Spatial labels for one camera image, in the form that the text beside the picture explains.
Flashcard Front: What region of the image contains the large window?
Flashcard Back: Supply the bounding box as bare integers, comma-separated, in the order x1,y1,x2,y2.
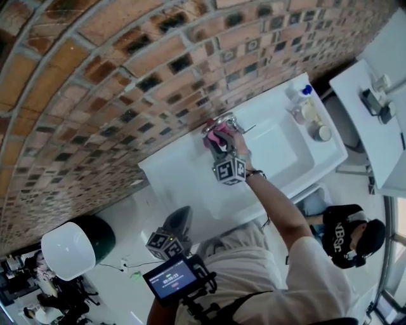
377,196,406,318

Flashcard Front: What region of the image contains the white cup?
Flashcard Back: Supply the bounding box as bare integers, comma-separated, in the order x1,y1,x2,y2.
301,98,320,120

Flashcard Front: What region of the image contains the black office chair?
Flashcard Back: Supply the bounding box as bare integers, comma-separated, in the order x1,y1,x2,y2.
37,275,100,325

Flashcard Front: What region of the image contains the small white bottle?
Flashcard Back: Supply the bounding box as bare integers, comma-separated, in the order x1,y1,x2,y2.
372,74,393,91

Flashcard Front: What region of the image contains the person's left forearm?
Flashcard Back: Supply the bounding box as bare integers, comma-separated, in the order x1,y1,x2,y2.
147,298,178,325

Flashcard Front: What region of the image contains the black rectangular box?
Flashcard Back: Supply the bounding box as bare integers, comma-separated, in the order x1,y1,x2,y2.
360,88,380,115

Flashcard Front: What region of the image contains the white side table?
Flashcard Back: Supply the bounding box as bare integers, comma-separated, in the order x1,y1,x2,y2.
329,58,406,197

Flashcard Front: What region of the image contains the grey cup on shelf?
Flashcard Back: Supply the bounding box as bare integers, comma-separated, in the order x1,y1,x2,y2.
379,101,396,124

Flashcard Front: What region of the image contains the pink cloth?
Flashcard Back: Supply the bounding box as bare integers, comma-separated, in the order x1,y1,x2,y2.
202,119,231,150

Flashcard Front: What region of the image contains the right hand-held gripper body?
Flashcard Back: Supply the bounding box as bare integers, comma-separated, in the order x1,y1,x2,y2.
211,148,248,187

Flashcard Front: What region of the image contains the black chest harness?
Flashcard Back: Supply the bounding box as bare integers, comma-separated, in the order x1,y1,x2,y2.
218,290,359,325

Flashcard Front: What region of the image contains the black monitor mount rig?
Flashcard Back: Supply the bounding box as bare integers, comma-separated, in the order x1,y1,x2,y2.
180,256,219,325

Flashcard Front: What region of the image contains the person's right hand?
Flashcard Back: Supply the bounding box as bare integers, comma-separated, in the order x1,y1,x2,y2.
233,132,254,174

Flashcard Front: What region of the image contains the person's right forearm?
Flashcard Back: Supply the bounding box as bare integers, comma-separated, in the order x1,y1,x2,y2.
246,171,313,255

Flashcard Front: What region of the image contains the chrome faucet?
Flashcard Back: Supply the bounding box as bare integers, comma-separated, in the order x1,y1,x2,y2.
202,111,257,136

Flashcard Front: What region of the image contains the white sink vanity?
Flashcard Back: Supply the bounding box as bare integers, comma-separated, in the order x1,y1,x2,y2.
138,72,349,242

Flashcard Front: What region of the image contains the person's light t-shirt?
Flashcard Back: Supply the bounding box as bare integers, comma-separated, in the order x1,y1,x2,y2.
174,222,361,325

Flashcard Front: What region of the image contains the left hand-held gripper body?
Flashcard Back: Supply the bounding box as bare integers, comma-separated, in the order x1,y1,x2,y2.
145,222,193,260

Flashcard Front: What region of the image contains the dark blue cup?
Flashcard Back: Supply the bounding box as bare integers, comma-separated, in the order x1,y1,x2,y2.
313,124,333,143

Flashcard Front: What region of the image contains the black chest monitor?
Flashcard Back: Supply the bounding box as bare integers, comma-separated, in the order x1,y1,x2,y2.
142,255,199,308

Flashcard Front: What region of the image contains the round white basin black base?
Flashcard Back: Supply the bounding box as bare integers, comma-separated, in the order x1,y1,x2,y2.
41,215,115,282

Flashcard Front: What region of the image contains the blue capped bottle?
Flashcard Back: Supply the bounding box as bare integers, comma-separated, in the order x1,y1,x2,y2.
284,83,315,123

